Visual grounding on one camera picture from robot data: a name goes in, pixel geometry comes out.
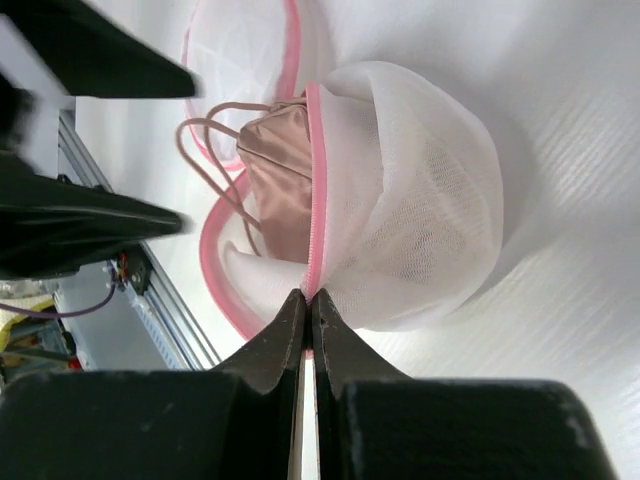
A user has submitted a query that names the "pink satin bra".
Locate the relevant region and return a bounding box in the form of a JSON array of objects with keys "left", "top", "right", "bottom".
[{"left": 175, "top": 97, "right": 312, "bottom": 263}]

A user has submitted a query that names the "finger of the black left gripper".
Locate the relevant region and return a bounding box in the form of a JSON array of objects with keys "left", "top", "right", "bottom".
[
  {"left": 1, "top": 152, "right": 187, "bottom": 280},
  {"left": 1, "top": 1, "right": 196, "bottom": 99}
]

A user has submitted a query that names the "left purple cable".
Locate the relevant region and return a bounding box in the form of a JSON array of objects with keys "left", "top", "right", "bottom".
[{"left": 0, "top": 284, "right": 121, "bottom": 319}]

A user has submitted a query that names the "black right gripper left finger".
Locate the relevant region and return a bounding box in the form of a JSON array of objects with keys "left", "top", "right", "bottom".
[{"left": 1, "top": 290, "right": 306, "bottom": 479}]

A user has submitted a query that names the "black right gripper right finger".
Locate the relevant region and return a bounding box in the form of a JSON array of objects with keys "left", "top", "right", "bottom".
[{"left": 310, "top": 291, "right": 615, "bottom": 479}]

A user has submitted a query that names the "perforated cable duct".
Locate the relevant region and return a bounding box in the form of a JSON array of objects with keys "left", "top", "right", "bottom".
[{"left": 132, "top": 299, "right": 185, "bottom": 370}]

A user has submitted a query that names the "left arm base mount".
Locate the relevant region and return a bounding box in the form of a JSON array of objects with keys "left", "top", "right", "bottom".
[{"left": 115, "top": 246, "right": 152, "bottom": 295}]

